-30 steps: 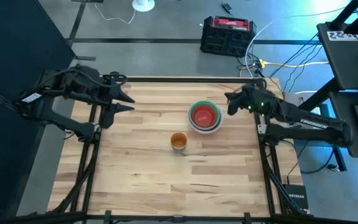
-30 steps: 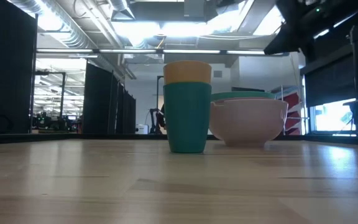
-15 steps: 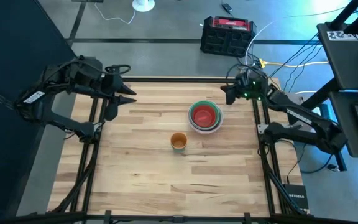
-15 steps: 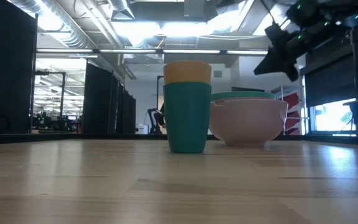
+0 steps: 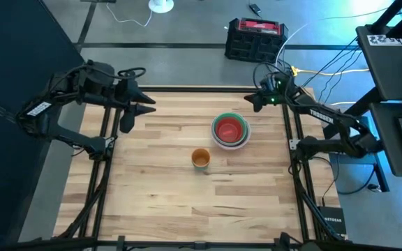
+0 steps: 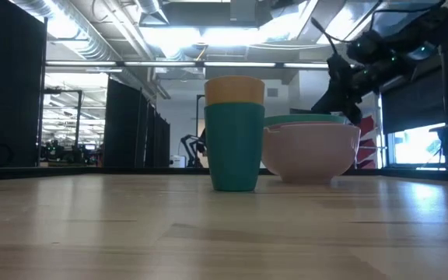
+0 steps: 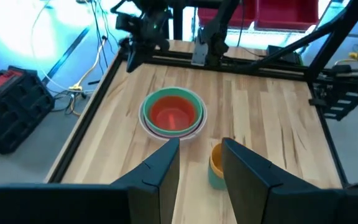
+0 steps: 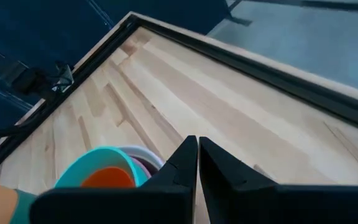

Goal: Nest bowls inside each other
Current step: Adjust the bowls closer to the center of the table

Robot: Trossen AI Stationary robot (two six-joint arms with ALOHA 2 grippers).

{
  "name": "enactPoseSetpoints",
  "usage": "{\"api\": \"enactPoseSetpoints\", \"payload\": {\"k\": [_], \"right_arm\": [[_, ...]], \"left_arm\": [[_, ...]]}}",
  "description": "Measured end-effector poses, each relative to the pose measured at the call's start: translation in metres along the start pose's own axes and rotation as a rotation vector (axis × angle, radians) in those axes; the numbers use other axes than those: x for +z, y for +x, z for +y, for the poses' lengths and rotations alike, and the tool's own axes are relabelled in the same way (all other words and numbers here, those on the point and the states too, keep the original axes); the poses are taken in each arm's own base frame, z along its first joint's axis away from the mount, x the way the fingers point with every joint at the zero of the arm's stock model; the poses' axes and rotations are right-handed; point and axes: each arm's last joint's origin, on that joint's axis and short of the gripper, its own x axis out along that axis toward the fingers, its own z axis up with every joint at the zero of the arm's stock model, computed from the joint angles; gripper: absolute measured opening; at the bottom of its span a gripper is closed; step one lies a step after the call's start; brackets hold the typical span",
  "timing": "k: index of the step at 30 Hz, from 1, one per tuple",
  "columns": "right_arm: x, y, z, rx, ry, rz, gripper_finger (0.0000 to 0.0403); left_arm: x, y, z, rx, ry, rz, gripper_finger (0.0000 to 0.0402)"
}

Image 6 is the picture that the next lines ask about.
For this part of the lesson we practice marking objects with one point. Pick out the red and white banner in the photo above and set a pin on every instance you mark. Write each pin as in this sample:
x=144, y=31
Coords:
x=366, y=140

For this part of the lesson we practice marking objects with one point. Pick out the small black gantry frame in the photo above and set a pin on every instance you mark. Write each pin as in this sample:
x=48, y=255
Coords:
x=79, y=109

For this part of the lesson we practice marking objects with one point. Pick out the orange plastic cup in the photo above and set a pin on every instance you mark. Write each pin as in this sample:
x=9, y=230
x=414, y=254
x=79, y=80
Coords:
x=233, y=90

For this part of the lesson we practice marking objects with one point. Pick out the row of black partitions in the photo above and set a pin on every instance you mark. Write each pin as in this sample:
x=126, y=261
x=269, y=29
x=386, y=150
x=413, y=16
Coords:
x=138, y=128

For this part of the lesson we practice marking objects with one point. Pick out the long ceiling light bar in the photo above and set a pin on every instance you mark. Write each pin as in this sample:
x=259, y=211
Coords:
x=239, y=64

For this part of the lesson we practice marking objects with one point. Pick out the black window blind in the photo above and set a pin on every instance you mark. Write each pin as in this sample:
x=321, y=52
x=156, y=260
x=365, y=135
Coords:
x=410, y=105

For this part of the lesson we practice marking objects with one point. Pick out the green plastic bowl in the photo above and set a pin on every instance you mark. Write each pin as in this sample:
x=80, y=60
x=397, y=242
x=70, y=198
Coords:
x=305, y=118

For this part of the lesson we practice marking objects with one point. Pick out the silver ventilation duct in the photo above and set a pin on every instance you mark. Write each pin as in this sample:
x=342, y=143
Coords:
x=88, y=43

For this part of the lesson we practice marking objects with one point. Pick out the large black partition panel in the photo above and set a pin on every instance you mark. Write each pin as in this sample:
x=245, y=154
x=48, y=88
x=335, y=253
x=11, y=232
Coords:
x=10, y=97

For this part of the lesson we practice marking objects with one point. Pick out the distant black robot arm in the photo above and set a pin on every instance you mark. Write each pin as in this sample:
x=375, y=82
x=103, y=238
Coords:
x=187, y=145

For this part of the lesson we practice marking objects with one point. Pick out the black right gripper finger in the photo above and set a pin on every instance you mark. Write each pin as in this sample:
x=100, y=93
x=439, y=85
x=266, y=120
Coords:
x=325, y=106
x=354, y=110

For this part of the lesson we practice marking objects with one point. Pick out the dark computer monitor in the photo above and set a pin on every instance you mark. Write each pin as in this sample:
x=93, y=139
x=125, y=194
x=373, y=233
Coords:
x=298, y=111

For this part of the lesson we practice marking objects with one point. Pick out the large white bowl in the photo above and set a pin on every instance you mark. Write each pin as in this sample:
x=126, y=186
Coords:
x=309, y=155

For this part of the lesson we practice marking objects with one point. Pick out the teal plastic cup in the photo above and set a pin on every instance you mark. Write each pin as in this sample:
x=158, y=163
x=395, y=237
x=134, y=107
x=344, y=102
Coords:
x=233, y=148

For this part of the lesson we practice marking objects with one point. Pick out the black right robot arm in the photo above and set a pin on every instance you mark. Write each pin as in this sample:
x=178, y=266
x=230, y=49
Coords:
x=395, y=50

